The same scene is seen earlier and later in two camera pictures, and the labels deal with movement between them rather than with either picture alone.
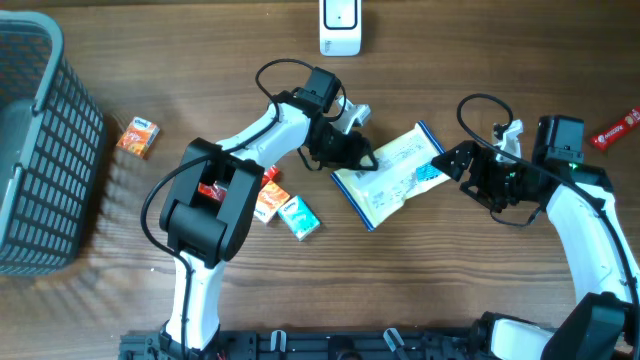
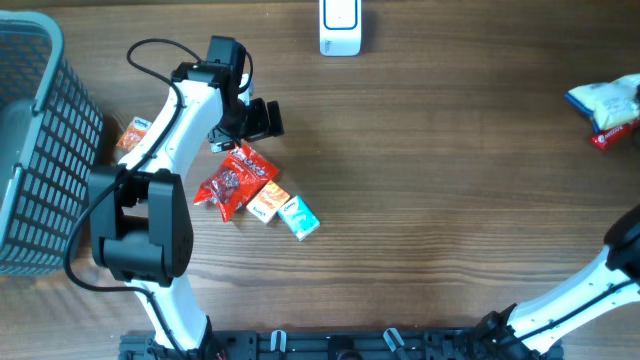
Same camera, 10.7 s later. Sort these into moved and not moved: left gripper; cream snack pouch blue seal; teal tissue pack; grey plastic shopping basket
Moved: cream snack pouch blue seal; left gripper
Not moved: teal tissue pack; grey plastic shopping basket
